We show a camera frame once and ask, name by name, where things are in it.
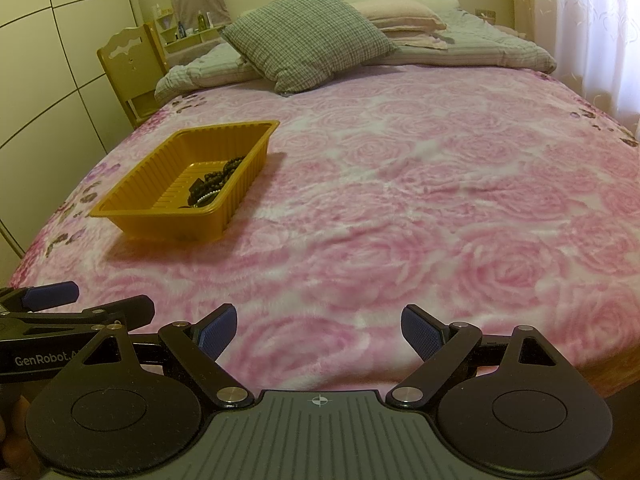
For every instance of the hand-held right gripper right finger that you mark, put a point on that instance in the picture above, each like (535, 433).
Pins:
(422, 332)

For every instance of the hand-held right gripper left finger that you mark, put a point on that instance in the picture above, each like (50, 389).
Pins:
(217, 332)

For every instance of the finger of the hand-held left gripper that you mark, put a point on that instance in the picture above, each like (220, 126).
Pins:
(52, 295)
(135, 310)

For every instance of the yellow plastic tray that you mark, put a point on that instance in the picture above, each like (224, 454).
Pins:
(145, 180)

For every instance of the long black wristband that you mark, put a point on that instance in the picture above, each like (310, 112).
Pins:
(196, 192)

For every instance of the person's left hand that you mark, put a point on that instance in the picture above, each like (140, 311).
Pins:
(15, 447)

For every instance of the wooden chair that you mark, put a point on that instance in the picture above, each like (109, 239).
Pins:
(127, 72)

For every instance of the cream wardrobe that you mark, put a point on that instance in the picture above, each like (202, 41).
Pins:
(45, 60)

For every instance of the cream vanity shelf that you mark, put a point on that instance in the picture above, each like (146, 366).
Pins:
(187, 42)

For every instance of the dark blue bottle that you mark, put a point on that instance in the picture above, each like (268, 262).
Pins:
(179, 31)

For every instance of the grey striped quilt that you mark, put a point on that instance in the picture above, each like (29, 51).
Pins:
(475, 45)

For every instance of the pink folded cloth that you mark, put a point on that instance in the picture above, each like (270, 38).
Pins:
(420, 40)

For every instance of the green bottle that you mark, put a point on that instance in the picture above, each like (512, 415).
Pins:
(201, 21)

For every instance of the grey plaid pillow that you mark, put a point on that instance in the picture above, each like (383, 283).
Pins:
(310, 35)

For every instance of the pink pillow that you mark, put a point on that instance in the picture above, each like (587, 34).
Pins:
(400, 15)

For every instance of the white pillow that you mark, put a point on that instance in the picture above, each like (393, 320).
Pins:
(445, 2)

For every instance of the white sheer curtain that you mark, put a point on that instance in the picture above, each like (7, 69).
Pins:
(590, 20)

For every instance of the wooden bed frame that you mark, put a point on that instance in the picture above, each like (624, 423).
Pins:
(615, 370)

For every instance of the wall socket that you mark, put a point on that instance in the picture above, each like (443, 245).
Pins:
(485, 14)

